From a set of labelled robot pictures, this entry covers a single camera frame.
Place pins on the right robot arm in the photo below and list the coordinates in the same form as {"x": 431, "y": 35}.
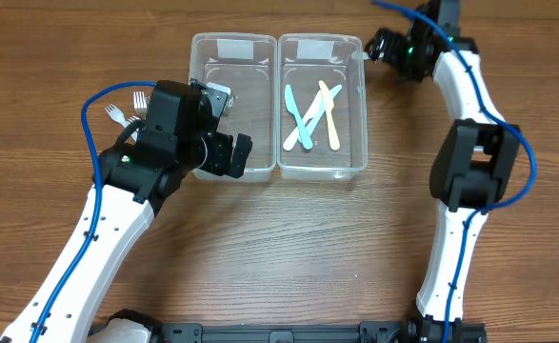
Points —
{"x": 470, "y": 173}

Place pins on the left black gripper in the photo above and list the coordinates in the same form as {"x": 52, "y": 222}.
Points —
{"x": 234, "y": 155}

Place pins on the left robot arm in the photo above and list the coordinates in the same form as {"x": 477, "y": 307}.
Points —
{"x": 131, "y": 181}

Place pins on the clear plastic container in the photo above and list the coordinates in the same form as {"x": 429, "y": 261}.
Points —
{"x": 304, "y": 59}
{"x": 247, "y": 64}

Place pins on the white plastic fork left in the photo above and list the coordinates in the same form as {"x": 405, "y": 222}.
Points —
{"x": 117, "y": 116}

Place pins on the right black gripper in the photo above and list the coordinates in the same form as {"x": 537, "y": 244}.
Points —
{"x": 384, "y": 46}

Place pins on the yellow plastic knife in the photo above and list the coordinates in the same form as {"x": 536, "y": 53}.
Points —
{"x": 334, "y": 141}

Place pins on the white plastic knife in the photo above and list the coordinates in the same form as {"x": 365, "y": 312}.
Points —
{"x": 310, "y": 119}

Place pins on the right clear plastic container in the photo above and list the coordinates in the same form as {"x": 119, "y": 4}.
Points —
{"x": 304, "y": 59}

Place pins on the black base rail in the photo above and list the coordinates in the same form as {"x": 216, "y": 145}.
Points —
{"x": 366, "y": 331}

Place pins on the teal plastic knife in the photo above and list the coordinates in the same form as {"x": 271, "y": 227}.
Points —
{"x": 291, "y": 107}

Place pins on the metal fork tall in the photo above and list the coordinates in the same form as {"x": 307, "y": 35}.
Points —
{"x": 140, "y": 103}

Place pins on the left clear plastic container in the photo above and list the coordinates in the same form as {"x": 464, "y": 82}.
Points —
{"x": 247, "y": 64}

